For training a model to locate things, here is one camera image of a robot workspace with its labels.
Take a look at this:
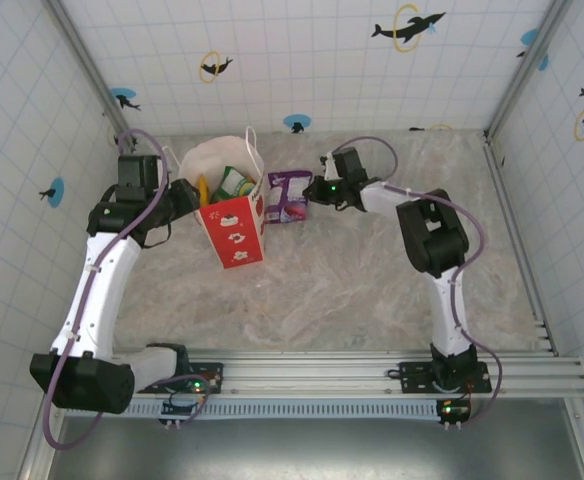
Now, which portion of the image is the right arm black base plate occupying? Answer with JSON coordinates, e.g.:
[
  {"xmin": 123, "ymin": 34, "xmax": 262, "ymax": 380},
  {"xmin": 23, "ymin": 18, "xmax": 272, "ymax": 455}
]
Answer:
[{"xmin": 398, "ymin": 360, "xmax": 493, "ymax": 395}]

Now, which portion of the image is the dolphin blue oval sticker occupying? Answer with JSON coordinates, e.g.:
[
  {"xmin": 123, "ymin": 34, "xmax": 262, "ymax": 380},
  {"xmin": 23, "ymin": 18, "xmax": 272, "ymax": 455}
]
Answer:
[
  {"xmin": 38, "ymin": 176, "xmax": 67, "ymax": 209},
  {"xmin": 282, "ymin": 113, "xmax": 313, "ymax": 135},
  {"xmin": 109, "ymin": 87, "xmax": 142, "ymax": 112},
  {"xmin": 515, "ymin": 27, "xmax": 551, "ymax": 72}
]

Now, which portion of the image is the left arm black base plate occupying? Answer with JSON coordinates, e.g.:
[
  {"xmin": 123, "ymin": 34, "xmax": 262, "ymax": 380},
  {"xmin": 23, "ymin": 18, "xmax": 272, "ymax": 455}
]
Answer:
[{"xmin": 136, "ymin": 360, "xmax": 226, "ymax": 396}]

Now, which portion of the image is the white slotted cable duct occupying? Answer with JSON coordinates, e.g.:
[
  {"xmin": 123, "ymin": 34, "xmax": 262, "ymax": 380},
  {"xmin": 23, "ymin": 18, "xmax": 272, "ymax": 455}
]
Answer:
[{"xmin": 64, "ymin": 398, "xmax": 446, "ymax": 420}]

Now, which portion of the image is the red and white paper bag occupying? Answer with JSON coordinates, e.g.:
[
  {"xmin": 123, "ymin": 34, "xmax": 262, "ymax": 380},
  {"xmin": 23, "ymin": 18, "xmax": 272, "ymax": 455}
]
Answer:
[{"xmin": 164, "ymin": 125, "xmax": 268, "ymax": 271}]

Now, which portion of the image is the aluminium mounting rail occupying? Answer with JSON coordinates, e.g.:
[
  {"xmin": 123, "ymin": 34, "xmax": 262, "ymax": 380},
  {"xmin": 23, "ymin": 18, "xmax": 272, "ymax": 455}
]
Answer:
[{"xmin": 45, "ymin": 351, "xmax": 584, "ymax": 400}]

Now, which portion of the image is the large dolphin yellow ring sticker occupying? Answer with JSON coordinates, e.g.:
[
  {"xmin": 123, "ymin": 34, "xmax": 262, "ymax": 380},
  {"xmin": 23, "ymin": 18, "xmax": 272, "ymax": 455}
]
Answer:
[{"xmin": 370, "ymin": 3, "xmax": 447, "ymax": 54}]

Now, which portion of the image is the aluminium side rail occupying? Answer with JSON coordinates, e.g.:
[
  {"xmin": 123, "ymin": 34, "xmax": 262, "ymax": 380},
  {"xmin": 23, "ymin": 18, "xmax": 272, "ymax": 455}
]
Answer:
[{"xmin": 482, "ymin": 130, "xmax": 559, "ymax": 357}]

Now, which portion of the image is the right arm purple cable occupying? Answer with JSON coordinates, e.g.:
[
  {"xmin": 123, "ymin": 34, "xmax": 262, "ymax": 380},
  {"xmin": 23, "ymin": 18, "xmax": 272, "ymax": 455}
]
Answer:
[{"xmin": 329, "ymin": 135, "xmax": 504, "ymax": 426}]

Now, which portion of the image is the aluminium corner post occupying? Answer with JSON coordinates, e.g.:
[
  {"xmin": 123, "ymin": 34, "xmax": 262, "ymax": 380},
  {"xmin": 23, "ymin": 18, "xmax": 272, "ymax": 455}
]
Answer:
[
  {"xmin": 41, "ymin": 0, "xmax": 138, "ymax": 154},
  {"xmin": 486, "ymin": 0, "xmax": 573, "ymax": 139}
]

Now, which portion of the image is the purple snack packet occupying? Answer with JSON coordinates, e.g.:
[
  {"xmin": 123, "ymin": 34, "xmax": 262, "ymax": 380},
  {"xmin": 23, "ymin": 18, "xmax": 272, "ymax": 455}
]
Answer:
[{"xmin": 263, "ymin": 169, "xmax": 314, "ymax": 225}]

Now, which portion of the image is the green snack packet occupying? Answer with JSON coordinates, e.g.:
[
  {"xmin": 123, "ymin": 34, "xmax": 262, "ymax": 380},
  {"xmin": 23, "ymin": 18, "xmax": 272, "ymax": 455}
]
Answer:
[{"xmin": 215, "ymin": 165, "xmax": 257, "ymax": 202}]

